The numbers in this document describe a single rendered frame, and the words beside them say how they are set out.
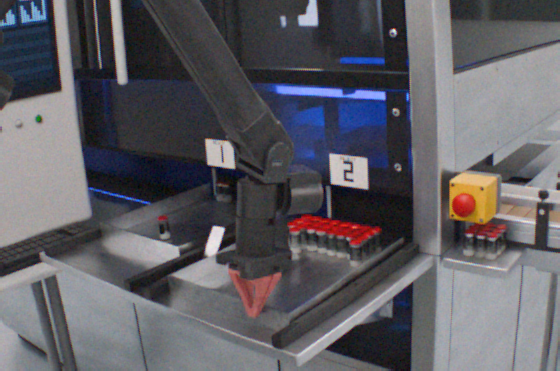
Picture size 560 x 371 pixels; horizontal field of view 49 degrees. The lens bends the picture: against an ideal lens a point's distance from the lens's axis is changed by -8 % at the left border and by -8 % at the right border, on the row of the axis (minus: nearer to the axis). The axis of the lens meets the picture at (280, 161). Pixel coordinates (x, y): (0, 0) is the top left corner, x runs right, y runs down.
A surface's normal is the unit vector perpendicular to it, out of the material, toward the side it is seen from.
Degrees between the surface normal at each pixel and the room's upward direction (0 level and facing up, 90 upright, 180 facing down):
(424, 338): 90
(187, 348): 90
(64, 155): 90
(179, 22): 99
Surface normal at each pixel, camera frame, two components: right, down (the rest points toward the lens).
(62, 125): 0.73, 0.12
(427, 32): -0.63, 0.24
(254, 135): 0.51, 0.32
